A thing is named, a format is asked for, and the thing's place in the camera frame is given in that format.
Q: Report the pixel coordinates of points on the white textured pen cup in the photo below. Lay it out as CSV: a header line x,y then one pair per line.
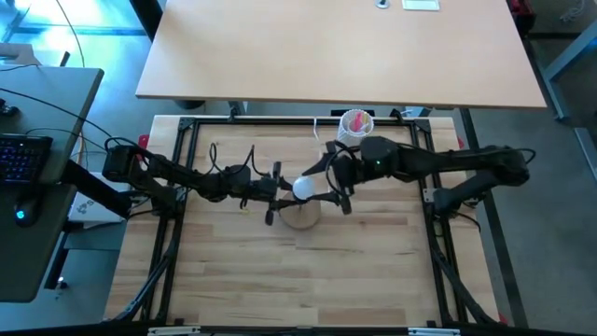
x,y
347,135

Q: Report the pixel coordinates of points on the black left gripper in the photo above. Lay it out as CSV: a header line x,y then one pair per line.
x,y
259,187

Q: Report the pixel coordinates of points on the round desk grommet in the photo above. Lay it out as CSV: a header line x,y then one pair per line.
x,y
382,4

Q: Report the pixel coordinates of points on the grey metal table frame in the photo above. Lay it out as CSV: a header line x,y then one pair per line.
x,y
566,58

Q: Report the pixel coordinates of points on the white box with logo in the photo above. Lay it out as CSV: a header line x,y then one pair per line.
x,y
88,207

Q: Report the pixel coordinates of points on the small black desk object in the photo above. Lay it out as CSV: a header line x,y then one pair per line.
x,y
7,109

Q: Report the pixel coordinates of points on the red table clamp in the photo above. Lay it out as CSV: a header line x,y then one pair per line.
x,y
143,141
462,142

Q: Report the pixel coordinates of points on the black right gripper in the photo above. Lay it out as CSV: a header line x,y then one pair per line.
x,y
345,175

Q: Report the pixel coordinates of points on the black desk support beam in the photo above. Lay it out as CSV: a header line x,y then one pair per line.
x,y
93,186

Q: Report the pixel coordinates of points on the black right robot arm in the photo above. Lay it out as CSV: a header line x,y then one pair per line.
x,y
443,161

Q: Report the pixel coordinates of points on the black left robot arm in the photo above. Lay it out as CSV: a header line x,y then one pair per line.
x,y
186,179

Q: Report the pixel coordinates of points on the silver frame bracket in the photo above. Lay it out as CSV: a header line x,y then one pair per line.
x,y
172,331
434,332

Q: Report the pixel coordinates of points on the white desk plate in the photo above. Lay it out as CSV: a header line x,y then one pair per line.
x,y
420,4

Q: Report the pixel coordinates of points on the white lightbulb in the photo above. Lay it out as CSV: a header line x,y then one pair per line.
x,y
304,188

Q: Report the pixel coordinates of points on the black aluminium table frame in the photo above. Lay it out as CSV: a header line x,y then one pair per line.
x,y
298,121

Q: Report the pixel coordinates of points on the black backlit keyboard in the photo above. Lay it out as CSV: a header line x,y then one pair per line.
x,y
23,158

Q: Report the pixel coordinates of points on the red storage box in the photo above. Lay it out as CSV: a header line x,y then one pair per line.
x,y
517,7

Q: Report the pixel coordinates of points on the pink marker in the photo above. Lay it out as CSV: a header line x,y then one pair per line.
x,y
358,121

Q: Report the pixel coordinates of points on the grey desk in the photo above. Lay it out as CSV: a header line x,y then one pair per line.
x,y
28,261

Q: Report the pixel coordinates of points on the black computer mouse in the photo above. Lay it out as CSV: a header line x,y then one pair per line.
x,y
26,212

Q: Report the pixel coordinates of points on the round wooden lamp base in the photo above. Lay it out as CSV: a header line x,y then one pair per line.
x,y
303,217

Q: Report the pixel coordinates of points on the light wooden desk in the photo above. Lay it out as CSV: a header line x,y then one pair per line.
x,y
340,51

